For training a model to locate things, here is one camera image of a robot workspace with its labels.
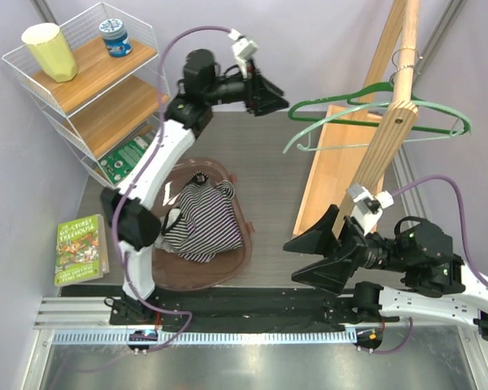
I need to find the blue lidded jar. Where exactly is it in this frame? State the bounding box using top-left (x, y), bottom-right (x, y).
top-left (98, 18), bottom-right (133, 58)

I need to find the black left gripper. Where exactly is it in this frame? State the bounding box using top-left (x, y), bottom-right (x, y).
top-left (203, 57), bottom-right (289, 116)

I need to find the yellow faceted cup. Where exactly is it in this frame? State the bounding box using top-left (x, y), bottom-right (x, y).
top-left (20, 23), bottom-right (78, 83)

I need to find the black white striped top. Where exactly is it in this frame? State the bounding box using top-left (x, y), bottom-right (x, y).
top-left (155, 171), bottom-right (242, 263)

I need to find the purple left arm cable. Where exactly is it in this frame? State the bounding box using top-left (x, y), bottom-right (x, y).
top-left (111, 26), bottom-right (233, 354)

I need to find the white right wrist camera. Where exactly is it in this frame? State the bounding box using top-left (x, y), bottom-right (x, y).
top-left (347, 183), bottom-right (394, 236)

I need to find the wooden clothes rack stand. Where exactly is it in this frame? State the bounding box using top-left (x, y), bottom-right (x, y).
top-left (293, 1), bottom-right (420, 236)

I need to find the green book on shelf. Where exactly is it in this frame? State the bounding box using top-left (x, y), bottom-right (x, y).
top-left (99, 135), bottom-right (152, 184)

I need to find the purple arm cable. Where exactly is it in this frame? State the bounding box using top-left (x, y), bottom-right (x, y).
top-left (111, 26), bottom-right (233, 354)
top-left (392, 174), bottom-right (488, 297)

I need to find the green book on table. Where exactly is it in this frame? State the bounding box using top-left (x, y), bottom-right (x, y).
top-left (54, 214), bottom-right (110, 287)

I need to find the pink translucent basin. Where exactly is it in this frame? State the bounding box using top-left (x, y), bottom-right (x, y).
top-left (152, 158), bottom-right (254, 292)

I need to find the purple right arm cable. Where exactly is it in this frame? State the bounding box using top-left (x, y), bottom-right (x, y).
top-left (392, 174), bottom-right (488, 297)

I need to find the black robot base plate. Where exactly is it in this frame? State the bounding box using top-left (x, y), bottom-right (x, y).
top-left (60, 284), bottom-right (399, 332)

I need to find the white wire shelf unit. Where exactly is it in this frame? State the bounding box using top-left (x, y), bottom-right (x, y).
top-left (2, 2), bottom-right (170, 187)

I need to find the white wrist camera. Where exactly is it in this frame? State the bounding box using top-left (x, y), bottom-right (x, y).
top-left (347, 183), bottom-right (394, 236)
top-left (229, 28), bottom-right (259, 79)

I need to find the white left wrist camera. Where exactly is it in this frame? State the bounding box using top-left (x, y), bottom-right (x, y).
top-left (229, 28), bottom-right (259, 79)

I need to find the bright green clothes hanger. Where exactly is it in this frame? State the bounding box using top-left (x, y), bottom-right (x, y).
top-left (288, 70), bottom-right (472, 137)

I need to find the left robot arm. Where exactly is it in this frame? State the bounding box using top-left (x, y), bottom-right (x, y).
top-left (100, 44), bottom-right (289, 324)

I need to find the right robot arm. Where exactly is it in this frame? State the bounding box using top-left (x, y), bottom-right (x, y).
top-left (283, 205), bottom-right (488, 341)

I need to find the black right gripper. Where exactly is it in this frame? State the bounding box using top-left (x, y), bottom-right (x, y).
top-left (280, 203), bottom-right (409, 293)

